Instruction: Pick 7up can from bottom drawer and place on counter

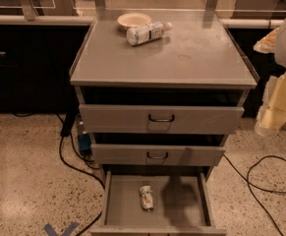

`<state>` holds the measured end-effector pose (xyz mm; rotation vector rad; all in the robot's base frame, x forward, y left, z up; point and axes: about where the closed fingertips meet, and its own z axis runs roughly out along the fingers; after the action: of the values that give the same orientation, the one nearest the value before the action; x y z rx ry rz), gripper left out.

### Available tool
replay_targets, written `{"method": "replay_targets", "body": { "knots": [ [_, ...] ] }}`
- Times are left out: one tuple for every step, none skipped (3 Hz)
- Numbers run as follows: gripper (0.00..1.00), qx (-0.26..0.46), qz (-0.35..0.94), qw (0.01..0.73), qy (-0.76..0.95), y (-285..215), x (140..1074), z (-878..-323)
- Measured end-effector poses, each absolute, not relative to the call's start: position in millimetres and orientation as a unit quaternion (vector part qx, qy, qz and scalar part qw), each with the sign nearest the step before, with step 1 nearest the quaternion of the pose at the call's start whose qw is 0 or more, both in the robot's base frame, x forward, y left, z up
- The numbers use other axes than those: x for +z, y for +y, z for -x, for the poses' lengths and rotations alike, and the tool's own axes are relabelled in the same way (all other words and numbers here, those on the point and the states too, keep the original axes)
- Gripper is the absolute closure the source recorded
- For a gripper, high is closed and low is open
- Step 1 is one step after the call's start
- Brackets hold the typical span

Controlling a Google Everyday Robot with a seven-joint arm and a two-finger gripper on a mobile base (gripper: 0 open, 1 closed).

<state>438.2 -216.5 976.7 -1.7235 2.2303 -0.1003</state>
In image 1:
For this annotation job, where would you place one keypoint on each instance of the green white 7up can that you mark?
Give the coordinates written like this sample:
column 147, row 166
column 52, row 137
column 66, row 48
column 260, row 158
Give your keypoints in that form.
column 146, row 198

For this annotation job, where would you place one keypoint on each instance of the grey middle drawer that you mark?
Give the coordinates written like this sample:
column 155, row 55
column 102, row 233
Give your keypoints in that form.
column 136, row 155

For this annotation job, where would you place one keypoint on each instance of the black middle drawer handle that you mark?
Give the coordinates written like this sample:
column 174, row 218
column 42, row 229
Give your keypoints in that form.
column 156, row 156

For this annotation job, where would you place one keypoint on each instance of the grey drawer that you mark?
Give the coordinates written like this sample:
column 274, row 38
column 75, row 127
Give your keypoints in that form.
column 136, row 155
column 181, row 207
column 189, row 120

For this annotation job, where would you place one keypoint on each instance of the white horizontal rail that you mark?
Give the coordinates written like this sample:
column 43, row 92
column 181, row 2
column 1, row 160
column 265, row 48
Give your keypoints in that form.
column 87, row 21

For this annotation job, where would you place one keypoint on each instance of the white ceramic bowl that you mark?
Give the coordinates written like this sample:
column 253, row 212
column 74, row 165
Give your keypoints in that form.
column 133, row 20

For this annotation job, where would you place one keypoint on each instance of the grey bottom drawer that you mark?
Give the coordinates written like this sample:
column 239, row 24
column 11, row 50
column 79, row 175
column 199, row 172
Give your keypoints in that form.
column 181, row 207

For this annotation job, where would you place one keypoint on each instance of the black top drawer handle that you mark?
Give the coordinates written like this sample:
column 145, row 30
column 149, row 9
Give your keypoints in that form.
column 161, row 120

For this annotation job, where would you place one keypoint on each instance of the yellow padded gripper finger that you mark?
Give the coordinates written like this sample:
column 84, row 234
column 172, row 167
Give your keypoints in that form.
column 271, row 115

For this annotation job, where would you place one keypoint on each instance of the grey top drawer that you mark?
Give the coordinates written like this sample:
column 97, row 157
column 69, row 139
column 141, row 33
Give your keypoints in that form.
column 189, row 120

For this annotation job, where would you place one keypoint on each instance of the dark lower cabinet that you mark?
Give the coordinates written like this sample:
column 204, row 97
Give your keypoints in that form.
column 34, row 68

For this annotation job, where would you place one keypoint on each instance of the grey drawer cabinet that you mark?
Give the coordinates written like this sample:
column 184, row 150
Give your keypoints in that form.
column 195, row 64

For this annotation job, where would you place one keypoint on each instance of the black drawer handle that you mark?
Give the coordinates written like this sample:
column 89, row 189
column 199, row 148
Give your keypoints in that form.
column 156, row 156
column 161, row 120

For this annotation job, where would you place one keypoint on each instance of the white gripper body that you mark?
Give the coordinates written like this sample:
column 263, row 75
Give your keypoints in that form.
column 268, row 93

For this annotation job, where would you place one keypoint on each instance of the clear plastic water bottle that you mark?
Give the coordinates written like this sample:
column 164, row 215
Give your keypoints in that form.
column 144, row 34

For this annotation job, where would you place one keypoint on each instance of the blue power box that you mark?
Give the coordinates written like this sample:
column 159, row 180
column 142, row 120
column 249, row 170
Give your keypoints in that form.
column 84, row 144

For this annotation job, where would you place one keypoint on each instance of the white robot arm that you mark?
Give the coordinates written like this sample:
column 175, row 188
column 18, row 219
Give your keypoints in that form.
column 274, row 42

